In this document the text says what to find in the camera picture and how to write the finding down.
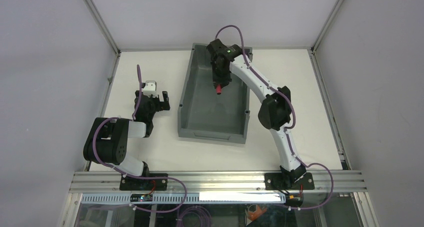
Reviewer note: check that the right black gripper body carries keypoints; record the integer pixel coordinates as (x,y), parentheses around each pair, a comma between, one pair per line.
(221,77)

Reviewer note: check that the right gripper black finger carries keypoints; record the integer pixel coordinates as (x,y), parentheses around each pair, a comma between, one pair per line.
(215,84)
(225,83)

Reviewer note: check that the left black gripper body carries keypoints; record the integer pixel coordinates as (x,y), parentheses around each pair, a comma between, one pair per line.
(152,99)

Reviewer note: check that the red handled black screwdriver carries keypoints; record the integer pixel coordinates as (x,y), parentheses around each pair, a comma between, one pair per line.
(218,89)

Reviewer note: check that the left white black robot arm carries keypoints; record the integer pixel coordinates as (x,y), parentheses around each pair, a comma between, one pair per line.
(107,140)

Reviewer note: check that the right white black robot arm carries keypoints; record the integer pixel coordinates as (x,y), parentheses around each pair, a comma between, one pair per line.
(276,112)

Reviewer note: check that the grey plastic storage bin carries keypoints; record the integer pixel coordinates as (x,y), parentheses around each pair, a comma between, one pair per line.
(205,115)

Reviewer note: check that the orange object under table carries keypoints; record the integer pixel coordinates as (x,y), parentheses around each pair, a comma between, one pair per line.
(254,211)

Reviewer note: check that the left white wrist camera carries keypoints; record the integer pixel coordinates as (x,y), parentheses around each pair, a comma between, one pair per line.
(150,88)

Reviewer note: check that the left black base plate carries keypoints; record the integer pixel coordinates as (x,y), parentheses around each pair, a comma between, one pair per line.
(134,184)

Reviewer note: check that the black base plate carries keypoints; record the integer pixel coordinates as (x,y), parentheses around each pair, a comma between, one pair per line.
(134,184)
(278,181)

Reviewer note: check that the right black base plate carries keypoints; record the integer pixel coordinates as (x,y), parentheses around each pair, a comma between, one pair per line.
(278,181)

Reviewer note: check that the white slotted cable duct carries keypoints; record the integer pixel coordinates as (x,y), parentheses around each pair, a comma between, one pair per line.
(189,198)

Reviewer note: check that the aluminium profile rail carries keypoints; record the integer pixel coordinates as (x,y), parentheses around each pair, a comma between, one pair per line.
(338,181)

